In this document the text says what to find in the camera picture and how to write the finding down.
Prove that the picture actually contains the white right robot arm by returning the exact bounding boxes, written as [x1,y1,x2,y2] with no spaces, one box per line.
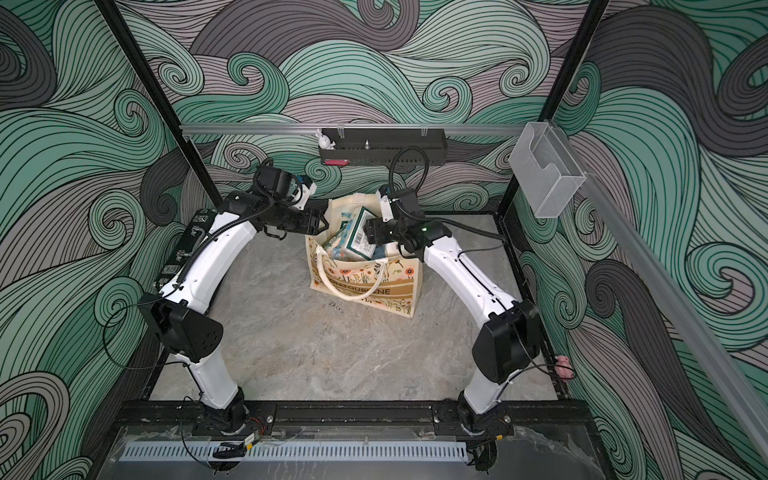
[364,146,541,434]

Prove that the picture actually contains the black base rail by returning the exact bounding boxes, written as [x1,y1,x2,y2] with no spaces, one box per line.
[116,399,597,437]

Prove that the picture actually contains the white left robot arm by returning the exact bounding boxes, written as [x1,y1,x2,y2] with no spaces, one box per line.
[138,159,328,433]

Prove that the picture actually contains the white slotted cable duct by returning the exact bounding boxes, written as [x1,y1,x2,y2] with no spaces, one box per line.
[118,441,469,463]

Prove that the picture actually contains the white rabbit figurine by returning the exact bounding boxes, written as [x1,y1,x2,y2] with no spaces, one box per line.
[315,129,336,150]

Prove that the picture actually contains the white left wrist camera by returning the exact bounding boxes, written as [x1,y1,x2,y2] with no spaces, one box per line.
[291,176,317,211]

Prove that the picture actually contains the green barcode tissue pack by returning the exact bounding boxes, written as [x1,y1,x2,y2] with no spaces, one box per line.
[346,207,376,260]

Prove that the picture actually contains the elephant print tissue pack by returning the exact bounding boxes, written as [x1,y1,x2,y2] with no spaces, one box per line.
[323,231,361,261]
[339,208,361,232]

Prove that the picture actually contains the pink plush toy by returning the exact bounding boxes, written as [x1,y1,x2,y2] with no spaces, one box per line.
[554,355,577,381]

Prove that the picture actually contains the floral canvas tote bag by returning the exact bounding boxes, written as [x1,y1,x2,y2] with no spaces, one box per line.
[306,193,423,318]

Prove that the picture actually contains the black wall shelf tray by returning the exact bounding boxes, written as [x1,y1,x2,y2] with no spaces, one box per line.
[318,127,448,166]

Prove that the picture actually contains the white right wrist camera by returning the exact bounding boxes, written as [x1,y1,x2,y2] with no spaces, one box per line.
[377,185,395,223]

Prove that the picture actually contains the black carrying case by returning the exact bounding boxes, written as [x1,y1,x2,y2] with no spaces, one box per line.
[154,209,218,291]

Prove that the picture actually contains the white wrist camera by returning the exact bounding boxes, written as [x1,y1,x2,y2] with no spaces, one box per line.
[377,185,395,223]
[291,176,317,211]

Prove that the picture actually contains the clear acrylic wall holder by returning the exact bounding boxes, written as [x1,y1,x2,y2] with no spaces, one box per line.
[509,122,586,219]

